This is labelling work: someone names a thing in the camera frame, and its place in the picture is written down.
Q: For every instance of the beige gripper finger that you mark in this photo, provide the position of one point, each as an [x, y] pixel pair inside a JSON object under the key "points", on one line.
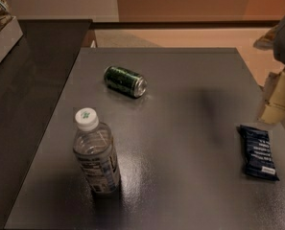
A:
{"points": [[273, 106]]}

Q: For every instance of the dark blue snack wrapper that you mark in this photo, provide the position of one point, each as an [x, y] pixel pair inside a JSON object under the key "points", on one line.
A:
{"points": [[258, 154]]}

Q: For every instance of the clear plastic water bottle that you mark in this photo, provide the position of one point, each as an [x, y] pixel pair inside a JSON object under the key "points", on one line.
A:
{"points": [[94, 149]]}

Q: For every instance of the green soda can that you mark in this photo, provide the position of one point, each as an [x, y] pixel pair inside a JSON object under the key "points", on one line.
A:
{"points": [[125, 81]]}

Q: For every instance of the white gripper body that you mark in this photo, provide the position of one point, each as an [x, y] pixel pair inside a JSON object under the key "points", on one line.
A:
{"points": [[273, 40]]}

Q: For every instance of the dark side counter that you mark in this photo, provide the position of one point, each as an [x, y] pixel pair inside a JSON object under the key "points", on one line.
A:
{"points": [[32, 76]]}

